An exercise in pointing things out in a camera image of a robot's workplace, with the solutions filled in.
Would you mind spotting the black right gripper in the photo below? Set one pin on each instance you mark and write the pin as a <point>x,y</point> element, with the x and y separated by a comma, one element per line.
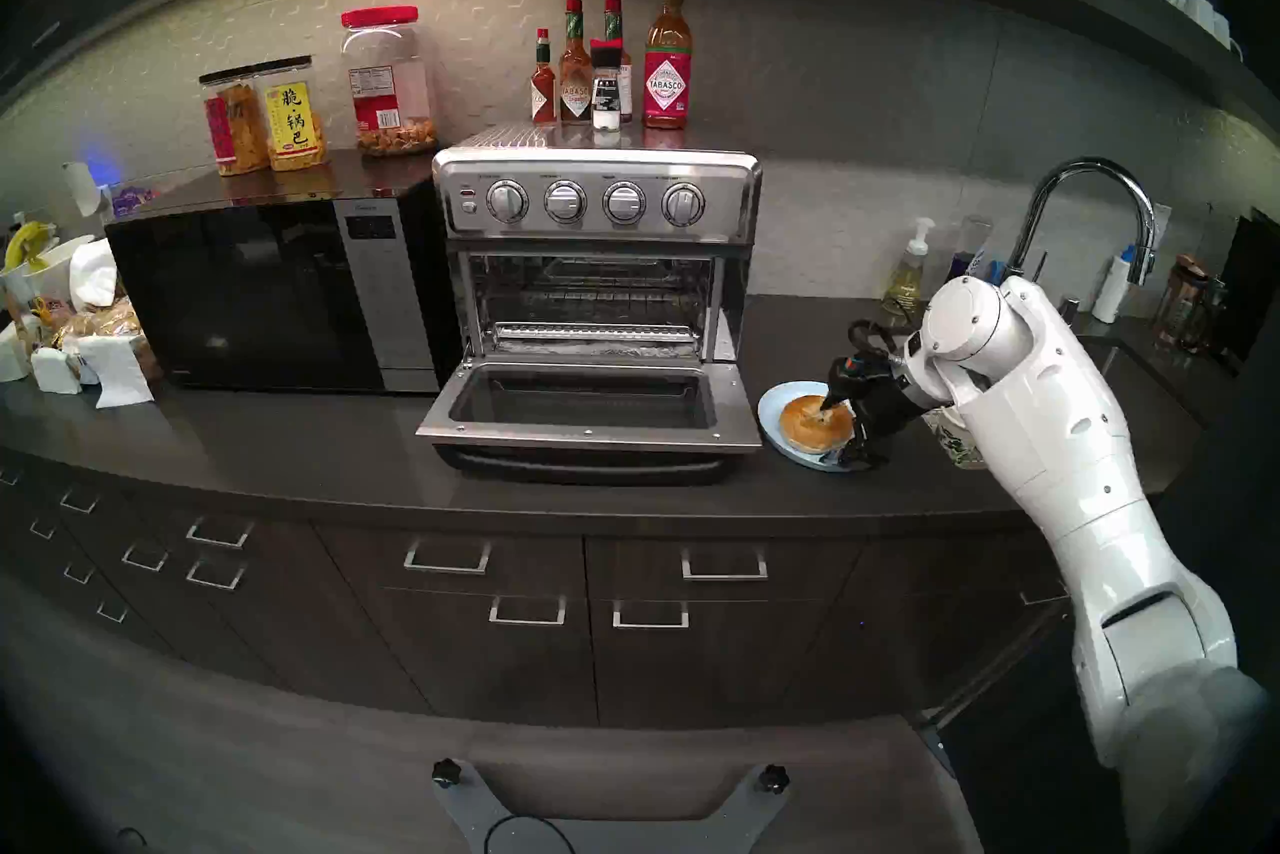
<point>880,402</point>

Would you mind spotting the golden brown bagel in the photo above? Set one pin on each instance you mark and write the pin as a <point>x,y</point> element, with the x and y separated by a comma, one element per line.
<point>805,432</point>

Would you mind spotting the glass toaster oven door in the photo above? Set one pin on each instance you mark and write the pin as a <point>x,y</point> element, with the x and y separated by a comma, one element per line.
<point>600,437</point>

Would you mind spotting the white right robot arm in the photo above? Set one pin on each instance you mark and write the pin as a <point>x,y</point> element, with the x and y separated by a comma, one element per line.
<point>1060,442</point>

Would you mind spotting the silver oven knob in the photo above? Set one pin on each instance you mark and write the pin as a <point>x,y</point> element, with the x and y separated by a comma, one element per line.
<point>565,203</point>
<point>624,203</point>
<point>507,203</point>
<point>683,205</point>

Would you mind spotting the stainless steel toaster oven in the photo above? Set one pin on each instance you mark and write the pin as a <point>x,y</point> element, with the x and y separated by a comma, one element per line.
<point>600,162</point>

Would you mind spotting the light blue plate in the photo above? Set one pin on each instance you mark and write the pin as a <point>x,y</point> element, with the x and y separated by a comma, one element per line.
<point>772,432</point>

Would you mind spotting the paper cup white lid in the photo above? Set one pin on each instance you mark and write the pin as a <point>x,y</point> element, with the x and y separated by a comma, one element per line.
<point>955,442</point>

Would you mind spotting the yellow soap pump bottle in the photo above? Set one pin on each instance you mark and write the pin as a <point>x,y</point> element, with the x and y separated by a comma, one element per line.
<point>903,290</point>

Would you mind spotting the blue dish soap bottle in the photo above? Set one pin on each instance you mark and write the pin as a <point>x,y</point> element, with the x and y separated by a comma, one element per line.
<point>958,267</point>

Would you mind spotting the small chrome sink fitting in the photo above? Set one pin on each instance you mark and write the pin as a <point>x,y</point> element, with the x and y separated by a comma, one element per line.
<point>1070,310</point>

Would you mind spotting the foil covered crumb tray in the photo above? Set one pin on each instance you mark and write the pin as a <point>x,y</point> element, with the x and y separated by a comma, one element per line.
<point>600,350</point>

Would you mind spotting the white bottle blue cap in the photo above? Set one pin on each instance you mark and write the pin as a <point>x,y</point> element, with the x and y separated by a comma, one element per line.
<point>1112,292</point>

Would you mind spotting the stainless steel sink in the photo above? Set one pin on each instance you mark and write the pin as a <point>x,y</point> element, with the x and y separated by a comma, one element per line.
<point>1160,392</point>

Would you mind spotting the black star knob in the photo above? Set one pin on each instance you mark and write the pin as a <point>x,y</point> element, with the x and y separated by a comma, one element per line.
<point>773,778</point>
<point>447,773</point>

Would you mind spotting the glass copper French press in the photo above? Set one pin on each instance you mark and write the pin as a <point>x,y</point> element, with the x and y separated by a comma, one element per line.
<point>1183,307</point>

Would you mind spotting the chrome gooseneck faucet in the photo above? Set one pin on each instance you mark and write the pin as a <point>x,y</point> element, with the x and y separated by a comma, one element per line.
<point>1095,165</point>

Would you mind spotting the large orange Tabasco bottle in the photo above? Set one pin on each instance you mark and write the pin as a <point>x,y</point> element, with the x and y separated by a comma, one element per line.
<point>668,84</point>

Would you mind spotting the medium Tabasco sauce bottle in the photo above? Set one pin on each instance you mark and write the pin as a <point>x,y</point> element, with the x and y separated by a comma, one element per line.
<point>575,94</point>
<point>613,20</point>

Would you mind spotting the black coffee machine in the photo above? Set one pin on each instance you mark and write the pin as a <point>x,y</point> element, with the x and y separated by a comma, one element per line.
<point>1255,287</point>

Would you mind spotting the small red hot sauce bottle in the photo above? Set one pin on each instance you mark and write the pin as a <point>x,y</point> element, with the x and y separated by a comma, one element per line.
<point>544,97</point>

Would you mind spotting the dark wood drawer cabinet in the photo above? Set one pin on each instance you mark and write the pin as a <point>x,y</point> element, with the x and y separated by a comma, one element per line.
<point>460,662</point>

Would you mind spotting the grey robot mounting plate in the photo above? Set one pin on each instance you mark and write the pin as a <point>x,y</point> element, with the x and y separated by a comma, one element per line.
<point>465,812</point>

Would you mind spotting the white mug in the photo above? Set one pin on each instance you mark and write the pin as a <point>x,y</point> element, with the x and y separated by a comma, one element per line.
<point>1195,5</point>
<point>1222,27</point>

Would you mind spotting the clear jar red lid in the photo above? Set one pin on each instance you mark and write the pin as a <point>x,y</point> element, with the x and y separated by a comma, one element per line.
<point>388,92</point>

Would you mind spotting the black Panasonic microwave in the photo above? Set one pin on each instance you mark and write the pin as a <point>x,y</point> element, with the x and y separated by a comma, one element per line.
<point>280,312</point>

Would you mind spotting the snack jar yellow label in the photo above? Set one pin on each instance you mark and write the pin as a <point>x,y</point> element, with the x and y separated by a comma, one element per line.
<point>293,124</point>

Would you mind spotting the snack jar red label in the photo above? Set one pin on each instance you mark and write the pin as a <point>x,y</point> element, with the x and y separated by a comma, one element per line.
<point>235,132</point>

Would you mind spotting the clear bag of bread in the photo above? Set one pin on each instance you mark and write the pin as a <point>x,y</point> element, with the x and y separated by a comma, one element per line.
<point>105,322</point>

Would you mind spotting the purple box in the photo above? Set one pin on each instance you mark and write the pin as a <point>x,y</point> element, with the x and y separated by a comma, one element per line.
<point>132,204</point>

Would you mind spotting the white upright tissue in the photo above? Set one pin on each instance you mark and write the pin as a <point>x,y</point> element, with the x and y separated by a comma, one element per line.
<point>92,272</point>

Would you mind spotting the small folded white napkin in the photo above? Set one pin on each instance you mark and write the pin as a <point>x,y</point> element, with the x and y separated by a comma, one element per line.
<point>55,372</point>

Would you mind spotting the white bowl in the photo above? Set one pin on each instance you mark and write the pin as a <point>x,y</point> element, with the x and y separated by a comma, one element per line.
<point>55,267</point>

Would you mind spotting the small white container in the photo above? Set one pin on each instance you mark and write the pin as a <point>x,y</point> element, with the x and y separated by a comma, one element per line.
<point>12,357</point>

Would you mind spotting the yellow banana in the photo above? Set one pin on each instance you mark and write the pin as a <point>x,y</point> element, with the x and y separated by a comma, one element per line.
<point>30,242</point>

